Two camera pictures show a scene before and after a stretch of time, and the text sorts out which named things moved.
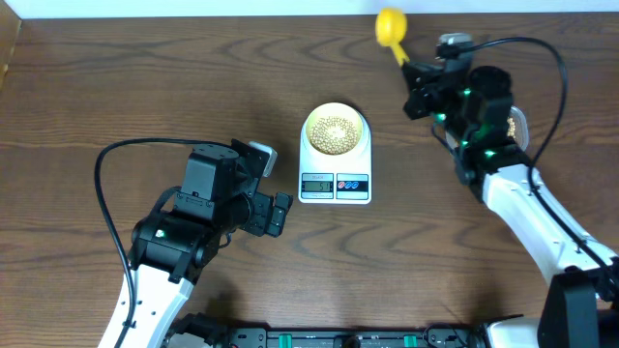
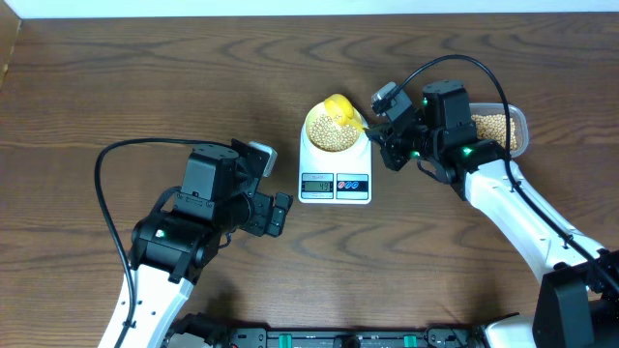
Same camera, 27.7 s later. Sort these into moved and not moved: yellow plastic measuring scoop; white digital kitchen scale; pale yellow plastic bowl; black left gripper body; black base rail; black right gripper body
Moved: black right gripper body; yellow plastic measuring scoop
Not moved: black left gripper body; white digital kitchen scale; pale yellow plastic bowl; black base rail
